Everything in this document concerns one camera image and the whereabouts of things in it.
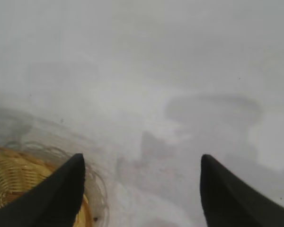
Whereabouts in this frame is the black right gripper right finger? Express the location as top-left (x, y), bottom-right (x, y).
top-left (199, 154), bottom-right (284, 227)

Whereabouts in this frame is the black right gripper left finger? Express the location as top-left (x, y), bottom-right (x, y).
top-left (0, 153), bottom-right (87, 227)

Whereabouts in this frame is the yellow woven wicker basket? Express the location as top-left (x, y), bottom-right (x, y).
top-left (0, 147), bottom-right (93, 227)

